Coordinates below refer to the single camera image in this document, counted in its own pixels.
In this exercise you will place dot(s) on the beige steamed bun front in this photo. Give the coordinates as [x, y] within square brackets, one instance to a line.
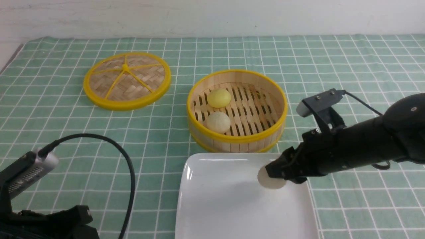
[218, 122]

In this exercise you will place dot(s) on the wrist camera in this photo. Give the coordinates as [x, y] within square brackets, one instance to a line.
[22, 174]
[320, 106]

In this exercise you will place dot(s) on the yellow-rimmed bamboo steamer basket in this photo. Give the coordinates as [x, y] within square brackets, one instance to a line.
[257, 112]

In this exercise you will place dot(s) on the white square plate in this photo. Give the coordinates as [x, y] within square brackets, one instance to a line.
[221, 198]

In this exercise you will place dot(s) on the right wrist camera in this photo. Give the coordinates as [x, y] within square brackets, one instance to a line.
[320, 106]

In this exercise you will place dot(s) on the green checkered tablecloth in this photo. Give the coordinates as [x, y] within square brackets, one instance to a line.
[42, 100]

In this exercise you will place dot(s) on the beige steamed bun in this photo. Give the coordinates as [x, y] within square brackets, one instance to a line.
[218, 122]
[269, 183]

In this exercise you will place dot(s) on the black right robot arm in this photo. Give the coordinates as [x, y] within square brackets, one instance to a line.
[397, 135]

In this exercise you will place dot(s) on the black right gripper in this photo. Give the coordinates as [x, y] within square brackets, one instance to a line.
[318, 155]

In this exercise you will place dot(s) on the yellow steamed bun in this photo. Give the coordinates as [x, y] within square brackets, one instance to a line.
[219, 98]

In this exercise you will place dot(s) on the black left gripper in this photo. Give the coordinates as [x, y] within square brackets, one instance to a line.
[65, 224]

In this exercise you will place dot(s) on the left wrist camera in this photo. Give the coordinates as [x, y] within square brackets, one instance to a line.
[22, 174]

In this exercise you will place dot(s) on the yellow-rimmed bamboo steamer lid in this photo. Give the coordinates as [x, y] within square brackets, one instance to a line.
[127, 81]

